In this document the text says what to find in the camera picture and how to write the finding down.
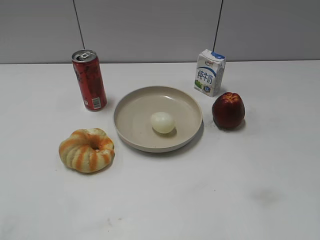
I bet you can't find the white peeled egg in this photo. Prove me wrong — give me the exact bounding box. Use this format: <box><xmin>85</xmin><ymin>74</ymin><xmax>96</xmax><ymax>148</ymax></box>
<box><xmin>150</xmin><ymin>112</ymin><xmax>175</xmax><ymax>134</ymax></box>

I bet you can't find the beige round plate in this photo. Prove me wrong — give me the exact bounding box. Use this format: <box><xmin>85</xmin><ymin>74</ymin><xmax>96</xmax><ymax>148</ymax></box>
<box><xmin>113</xmin><ymin>86</ymin><xmax>203</xmax><ymax>153</ymax></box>

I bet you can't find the dark red apple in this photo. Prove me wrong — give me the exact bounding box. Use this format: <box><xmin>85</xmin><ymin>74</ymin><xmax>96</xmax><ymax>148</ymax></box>
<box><xmin>212</xmin><ymin>92</ymin><xmax>245</xmax><ymax>130</ymax></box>

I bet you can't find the white blue milk carton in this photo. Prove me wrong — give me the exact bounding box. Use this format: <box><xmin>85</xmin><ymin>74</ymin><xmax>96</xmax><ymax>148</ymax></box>
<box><xmin>194</xmin><ymin>49</ymin><xmax>226</xmax><ymax>97</ymax></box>

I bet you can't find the red soda can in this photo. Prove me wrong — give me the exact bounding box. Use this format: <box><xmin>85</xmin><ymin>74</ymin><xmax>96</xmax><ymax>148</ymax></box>
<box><xmin>72</xmin><ymin>49</ymin><xmax>107</xmax><ymax>111</ymax></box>

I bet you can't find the orange striped ring bread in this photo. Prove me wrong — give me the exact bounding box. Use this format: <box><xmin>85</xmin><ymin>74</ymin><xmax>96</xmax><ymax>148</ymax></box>
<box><xmin>58</xmin><ymin>128</ymin><xmax>115</xmax><ymax>174</ymax></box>

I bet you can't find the right black cable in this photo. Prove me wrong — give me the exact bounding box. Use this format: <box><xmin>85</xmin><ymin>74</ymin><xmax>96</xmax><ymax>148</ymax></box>
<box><xmin>212</xmin><ymin>0</ymin><xmax>224</xmax><ymax>52</ymax></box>

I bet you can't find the black cable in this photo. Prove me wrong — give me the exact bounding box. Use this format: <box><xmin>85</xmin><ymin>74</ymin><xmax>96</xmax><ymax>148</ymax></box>
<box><xmin>72</xmin><ymin>0</ymin><xmax>86</xmax><ymax>50</ymax></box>
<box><xmin>212</xmin><ymin>0</ymin><xmax>224</xmax><ymax>52</ymax></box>

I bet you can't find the left black cable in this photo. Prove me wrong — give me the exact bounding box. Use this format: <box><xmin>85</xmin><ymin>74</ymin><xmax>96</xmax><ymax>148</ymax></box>
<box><xmin>72</xmin><ymin>0</ymin><xmax>86</xmax><ymax>50</ymax></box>

